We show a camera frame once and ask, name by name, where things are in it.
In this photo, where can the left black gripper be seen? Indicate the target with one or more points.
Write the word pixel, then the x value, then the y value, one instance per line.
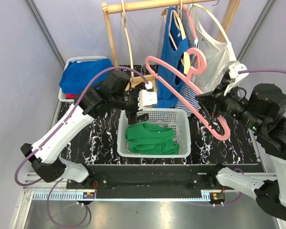
pixel 132 115

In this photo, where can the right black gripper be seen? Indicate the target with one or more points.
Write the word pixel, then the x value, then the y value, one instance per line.
pixel 217 97

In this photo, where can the pink hanger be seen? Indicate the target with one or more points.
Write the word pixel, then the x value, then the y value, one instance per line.
pixel 187 80
pixel 191 22

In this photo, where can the green tank top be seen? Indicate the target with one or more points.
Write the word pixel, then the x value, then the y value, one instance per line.
pixel 151 139

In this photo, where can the beige plastic hanger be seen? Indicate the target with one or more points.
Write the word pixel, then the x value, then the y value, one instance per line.
pixel 124 25

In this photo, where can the cream wooden hanger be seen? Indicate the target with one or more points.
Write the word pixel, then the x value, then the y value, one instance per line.
pixel 186 58

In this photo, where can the grey tank top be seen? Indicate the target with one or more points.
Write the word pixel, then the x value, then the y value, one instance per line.
pixel 162 124

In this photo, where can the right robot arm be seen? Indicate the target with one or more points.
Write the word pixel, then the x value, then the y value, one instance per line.
pixel 263 113

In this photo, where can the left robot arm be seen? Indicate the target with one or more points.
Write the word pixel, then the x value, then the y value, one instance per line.
pixel 104 92

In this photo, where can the blue white striped top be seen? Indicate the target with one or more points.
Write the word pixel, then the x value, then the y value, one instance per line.
pixel 188 93

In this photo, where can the white tank top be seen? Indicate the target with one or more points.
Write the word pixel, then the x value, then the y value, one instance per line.
pixel 219 55

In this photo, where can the pink hanger under striped top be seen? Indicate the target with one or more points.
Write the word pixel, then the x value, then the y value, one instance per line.
pixel 191 22

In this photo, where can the cream hanger under white top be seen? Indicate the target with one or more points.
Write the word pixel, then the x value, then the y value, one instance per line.
pixel 221 30

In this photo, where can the white centre basket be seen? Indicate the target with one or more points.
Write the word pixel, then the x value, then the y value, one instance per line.
pixel 176 118

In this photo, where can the white basket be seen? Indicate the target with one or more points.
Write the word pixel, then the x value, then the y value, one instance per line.
pixel 61 95
pixel 176 118

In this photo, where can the folded blue cloth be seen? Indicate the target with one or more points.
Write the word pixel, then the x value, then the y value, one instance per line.
pixel 78 74

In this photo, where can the pink red folded clothes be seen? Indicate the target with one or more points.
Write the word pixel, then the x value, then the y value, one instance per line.
pixel 70 96

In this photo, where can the white rear basket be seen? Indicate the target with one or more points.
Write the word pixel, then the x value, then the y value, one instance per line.
pixel 61 95

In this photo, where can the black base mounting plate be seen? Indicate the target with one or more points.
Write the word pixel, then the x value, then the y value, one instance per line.
pixel 151 181

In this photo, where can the wooden clothes rack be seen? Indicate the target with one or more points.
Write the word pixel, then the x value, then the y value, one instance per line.
pixel 172 52

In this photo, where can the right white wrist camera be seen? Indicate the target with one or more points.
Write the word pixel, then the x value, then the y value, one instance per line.
pixel 235 76

